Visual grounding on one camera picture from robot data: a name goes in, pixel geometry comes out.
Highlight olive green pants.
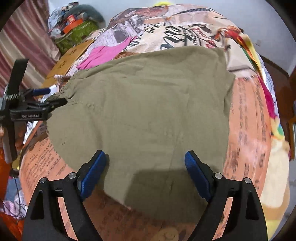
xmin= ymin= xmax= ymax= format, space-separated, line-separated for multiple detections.
xmin=47 ymin=46 xmax=235 ymax=222

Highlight colourful blanket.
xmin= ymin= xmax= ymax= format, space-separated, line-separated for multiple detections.
xmin=225 ymin=25 xmax=290 ymax=240

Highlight striped maroon curtain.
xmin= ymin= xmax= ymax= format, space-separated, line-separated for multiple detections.
xmin=1 ymin=1 xmax=61 ymax=95

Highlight pink folded garment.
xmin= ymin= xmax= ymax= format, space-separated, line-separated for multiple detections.
xmin=77 ymin=37 xmax=137 ymax=70

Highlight orange box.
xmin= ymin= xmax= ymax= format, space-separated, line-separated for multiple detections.
xmin=63 ymin=15 xmax=84 ymax=34

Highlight newspaper print bedsheet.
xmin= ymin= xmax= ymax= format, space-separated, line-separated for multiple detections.
xmin=19 ymin=3 xmax=291 ymax=241

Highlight wooden door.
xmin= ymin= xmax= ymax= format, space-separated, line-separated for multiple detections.
xmin=260 ymin=55 xmax=295 ymax=160

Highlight yellow round object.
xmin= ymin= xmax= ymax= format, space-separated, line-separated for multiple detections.
xmin=153 ymin=1 xmax=174 ymax=6

